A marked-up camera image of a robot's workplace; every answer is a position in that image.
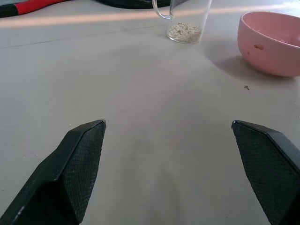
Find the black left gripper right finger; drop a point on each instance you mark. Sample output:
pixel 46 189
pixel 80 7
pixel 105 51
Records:
pixel 269 164

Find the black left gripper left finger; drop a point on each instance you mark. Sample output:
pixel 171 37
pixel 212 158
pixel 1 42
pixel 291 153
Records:
pixel 70 168

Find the beige granular powder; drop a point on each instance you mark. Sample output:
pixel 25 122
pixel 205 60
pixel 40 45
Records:
pixel 185 32

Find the pink bowl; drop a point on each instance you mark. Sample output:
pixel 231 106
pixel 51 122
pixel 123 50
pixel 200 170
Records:
pixel 269 42

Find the clear glass measuring cup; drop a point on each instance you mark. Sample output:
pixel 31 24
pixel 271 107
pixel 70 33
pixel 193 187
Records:
pixel 185 21

